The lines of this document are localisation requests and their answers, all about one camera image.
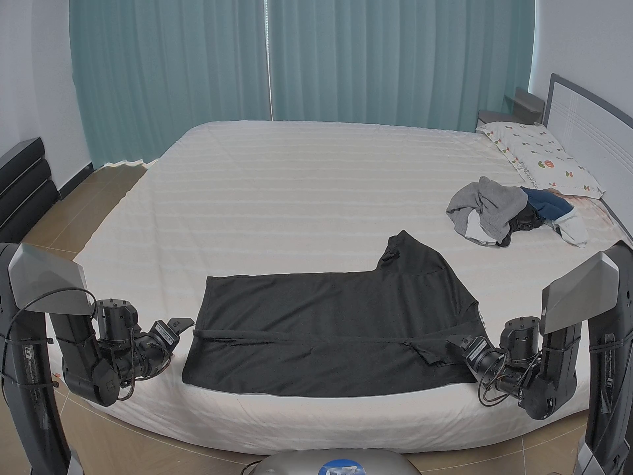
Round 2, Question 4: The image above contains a blue-green curtain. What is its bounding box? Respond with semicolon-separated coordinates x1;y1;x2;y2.
69;0;274;168
267;0;538;132

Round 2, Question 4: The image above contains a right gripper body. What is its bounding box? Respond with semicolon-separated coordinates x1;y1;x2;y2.
476;349;510;390

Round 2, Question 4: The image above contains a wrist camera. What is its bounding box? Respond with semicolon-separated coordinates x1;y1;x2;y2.
462;337;491;371
151;321;180;352

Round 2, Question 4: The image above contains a black T-shirt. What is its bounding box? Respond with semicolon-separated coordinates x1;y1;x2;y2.
181;231;488;398

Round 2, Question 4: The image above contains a pile of clothes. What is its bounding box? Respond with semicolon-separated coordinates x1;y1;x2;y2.
446;176;589;250

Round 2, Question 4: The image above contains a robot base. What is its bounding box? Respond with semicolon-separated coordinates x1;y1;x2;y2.
245;451;418;475

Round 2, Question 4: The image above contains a white printed pillow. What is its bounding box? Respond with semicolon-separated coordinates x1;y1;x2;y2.
476;122;606;199

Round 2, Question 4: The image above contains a grey bedside table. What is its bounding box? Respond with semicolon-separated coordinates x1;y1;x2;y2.
477;87;546;133

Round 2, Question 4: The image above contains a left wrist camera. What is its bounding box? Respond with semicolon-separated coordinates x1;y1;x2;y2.
151;321;180;352

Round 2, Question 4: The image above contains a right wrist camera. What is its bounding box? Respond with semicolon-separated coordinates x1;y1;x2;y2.
462;337;491;371

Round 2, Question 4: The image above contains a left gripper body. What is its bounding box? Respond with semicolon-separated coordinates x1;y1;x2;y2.
131;332;174;380

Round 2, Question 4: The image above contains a black cable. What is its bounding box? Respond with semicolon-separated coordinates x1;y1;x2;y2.
4;288;98;345
476;364;540;408

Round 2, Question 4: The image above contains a bed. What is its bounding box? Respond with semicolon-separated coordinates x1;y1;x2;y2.
73;73;633;458

